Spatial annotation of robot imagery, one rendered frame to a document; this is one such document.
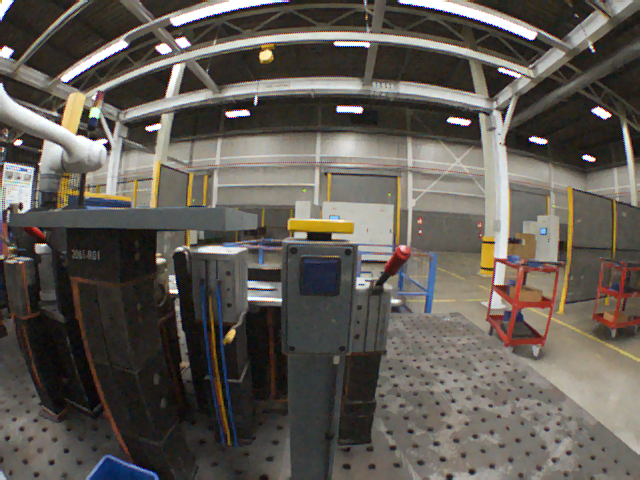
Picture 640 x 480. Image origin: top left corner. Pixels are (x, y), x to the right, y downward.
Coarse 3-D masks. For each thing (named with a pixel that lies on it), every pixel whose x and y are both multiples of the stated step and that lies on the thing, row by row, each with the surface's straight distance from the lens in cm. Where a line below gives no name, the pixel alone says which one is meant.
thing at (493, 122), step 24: (264, 96) 425; (288, 96) 418; (312, 96) 412; (336, 96) 412; (360, 96) 411; (384, 96) 412; (504, 144) 460; (504, 168) 448; (504, 192) 439; (504, 216) 435; (504, 240) 435
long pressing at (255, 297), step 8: (176, 288) 63; (248, 288) 63; (264, 288) 63; (272, 288) 63; (280, 288) 62; (176, 296) 59; (248, 296) 54; (256, 296) 54; (264, 296) 55; (272, 296) 55; (280, 296) 55; (392, 296) 59; (400, 296) 61; (248, 304) 53; (256, 304) 53; (264, 304) 53; (272, 304) 52; (280, 304) 52; (392, 304) 55; (400, 304) 57
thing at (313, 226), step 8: (288, 224) 23; (296, 224) 22; (304, 224) 22; (312, 224) 22; (320, 224) 22; (328, 224) 22; (336, 224) 23; (344, 224) 23; (352, 224) 23; (312, 232) 23; (320, 232) 23; (328, 232) 23; (336, 232) 23; (344, 232) 23; (352, 232) 23; (320, 240) 24; (328, 240) 25
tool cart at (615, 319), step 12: (612, 264) 416; (624, 264) 370; (636, 264) 416; (600, 276) 399; (624, 276) 373; (600, 288) 401; (612, 288) 402; (624, 288) 403; (636, 288) 418; (624, 300) 460; (612, 312) 411; (624, 312) 446; (612, 324) 383; (624, 324) 404; (636, 324) 436; (612, 336) 394
